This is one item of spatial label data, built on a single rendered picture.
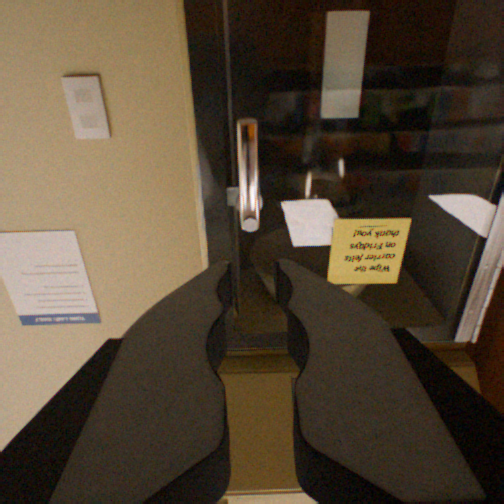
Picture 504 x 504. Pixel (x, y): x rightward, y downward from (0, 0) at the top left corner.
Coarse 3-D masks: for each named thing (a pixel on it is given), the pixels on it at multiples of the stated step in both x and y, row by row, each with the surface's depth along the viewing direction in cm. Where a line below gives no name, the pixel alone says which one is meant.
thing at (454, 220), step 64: (192, 0) 26; (256, 0) 26; (320, 0) 26; (384, 0) 26; (448, 0) 27; (192, 64) 28; (256, 64) 28; (320, 64) 28; (384, 64) 29; (448, 64) 29; (320, 128) 31; (384, 128) 31; (448, 128) 31; (320, 192) 34; (384, 192) 34; (448, 192) 34; (256, 256) 37; (320, 256) 37; (448, 256) 37; (256, 320) 41; (448, 320) 41
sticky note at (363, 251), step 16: (336, 224) 35; (352, 224) 35; (368, 224) 35; (384, 224) 35; (400, 224) 35; (336, 240) 36; (352, 240) 36; (368, 240) 36; (384, 240) 36; (400, 240) 36; (336, 256) 37; (352, 256) 37; (368, 256) 37; (384, 256) 37; (400, 256) 37; (336, 272) 38; (352, 272) 38; (368, 272) 38; (384, 272) 38
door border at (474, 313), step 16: (496, 224) 36; (496, 240) 36; (496, 256) 37; (480, 272) 38; (496, 272) 38; (480, 288) 39; (480, 304) 40; (464, 320) 41; (480, 320) 41; (464, 336) 43
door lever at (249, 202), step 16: (240, 128) 26; (256, 128) 26; (240, 144) 26; (256, 144) 26; (240, 160) 27; (256, 160) 27; (240, 176) 28; (256, 176) 28; (240, 192) 28; (256, 192) 28; (240, 208) 29; (256, 208) 29; (256, 224) 29
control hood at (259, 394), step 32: (448, 352) 45; (224, 384) 42; (256, 384) 42; (288, 384) 42; (256, 416) 41; (288, 416) 41; (256, 448) 40; (288, 448) 40; (256, 480) 39; (288, 480) 39
